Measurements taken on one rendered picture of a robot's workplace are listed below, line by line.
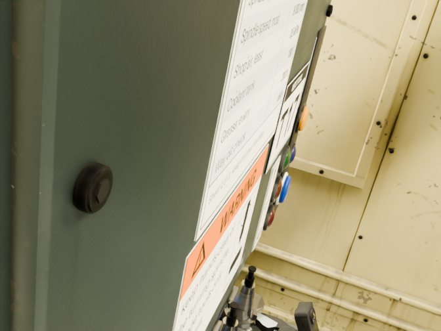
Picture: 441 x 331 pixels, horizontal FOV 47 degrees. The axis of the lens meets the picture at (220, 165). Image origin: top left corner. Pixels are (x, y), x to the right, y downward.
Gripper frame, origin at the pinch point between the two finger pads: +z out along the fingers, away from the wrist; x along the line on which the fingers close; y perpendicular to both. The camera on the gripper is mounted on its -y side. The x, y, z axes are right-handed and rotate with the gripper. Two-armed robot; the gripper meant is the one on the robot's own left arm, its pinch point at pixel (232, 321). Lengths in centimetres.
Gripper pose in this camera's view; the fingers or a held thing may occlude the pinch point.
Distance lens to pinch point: 102.2
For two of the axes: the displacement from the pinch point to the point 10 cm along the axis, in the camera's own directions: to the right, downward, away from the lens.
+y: -2.1, 8.7, 4.4
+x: 3.1, -3.6, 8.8
